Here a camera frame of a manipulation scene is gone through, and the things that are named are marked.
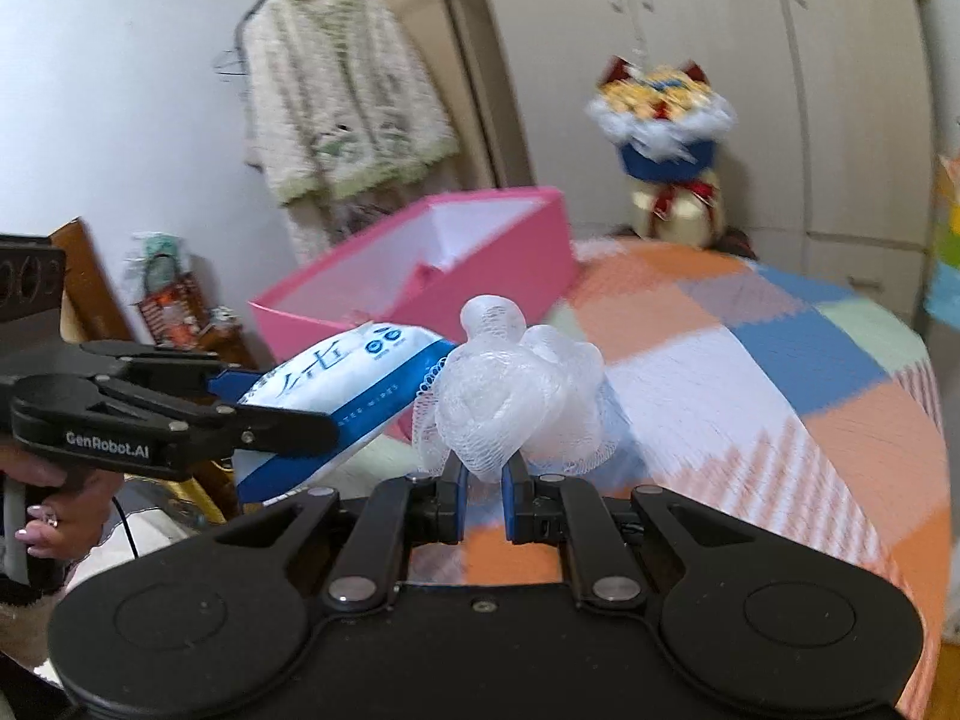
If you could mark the yellow flower bouquet blue wrap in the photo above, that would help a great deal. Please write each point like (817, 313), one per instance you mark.
(666, 125)

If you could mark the white mesh bath pouf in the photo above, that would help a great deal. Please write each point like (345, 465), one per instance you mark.
(514, 388)

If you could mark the cream knitted cardigan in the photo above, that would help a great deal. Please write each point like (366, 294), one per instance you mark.
(343, 120)

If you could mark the beige wardrobe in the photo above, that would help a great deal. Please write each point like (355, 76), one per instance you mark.
(814, 117)

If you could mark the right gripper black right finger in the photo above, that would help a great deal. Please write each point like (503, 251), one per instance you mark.
(743, 611)

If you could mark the person's left hand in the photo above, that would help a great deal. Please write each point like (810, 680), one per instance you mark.
(69, 522)

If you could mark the colourful hanging gift bag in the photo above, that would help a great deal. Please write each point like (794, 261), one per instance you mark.
(942, 298)

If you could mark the blue white wet wipes pack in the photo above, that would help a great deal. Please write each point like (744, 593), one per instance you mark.
(364, 379)

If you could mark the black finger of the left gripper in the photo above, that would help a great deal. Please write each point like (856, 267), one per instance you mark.
(168, 370)
(108, 424)

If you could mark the cluttered side shelf items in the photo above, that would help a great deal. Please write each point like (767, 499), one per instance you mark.
(160, 283)

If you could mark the pink cardboard storage box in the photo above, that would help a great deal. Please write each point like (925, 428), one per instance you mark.
(420, 265)

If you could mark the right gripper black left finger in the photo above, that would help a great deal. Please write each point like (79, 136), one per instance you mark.
(223, 614)

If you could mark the colourful checked table cloth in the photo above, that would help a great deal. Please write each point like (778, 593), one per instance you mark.
(792, 403)

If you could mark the black clothes rack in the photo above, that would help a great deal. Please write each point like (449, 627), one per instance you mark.
(235, 62)

